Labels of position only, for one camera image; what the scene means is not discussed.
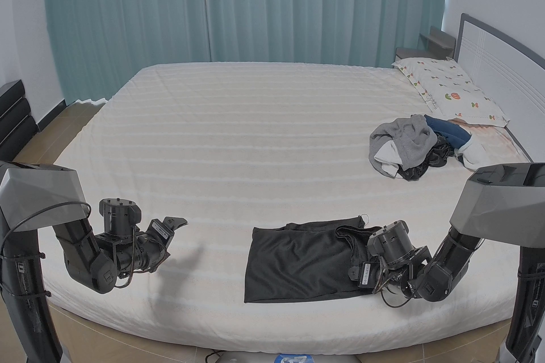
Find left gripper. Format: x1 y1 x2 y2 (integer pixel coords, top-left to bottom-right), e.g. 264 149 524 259
145 216 188 251

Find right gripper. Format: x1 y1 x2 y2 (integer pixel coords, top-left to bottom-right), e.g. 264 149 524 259
348 261 384 290

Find black T-shirt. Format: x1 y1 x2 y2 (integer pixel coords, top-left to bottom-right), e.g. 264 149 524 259
244 213 383 304

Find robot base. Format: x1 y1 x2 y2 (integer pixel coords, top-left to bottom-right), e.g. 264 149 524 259
206 349 318 363

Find bed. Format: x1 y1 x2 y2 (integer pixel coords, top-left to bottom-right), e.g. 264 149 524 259
36 12 545 355

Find pile of clothes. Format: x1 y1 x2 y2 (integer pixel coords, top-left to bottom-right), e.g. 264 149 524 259
368 114 487 182

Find black chest of drawers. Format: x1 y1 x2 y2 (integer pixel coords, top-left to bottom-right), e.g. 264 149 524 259
0 80 39 161

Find white printed pillow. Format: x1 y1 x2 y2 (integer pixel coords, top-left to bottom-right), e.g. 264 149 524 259
392 57 510 128

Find grey bedside table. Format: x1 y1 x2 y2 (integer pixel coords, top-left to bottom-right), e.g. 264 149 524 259
395 26 457 61

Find black cable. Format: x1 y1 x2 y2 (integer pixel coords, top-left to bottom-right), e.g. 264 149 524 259
0 202 92 294

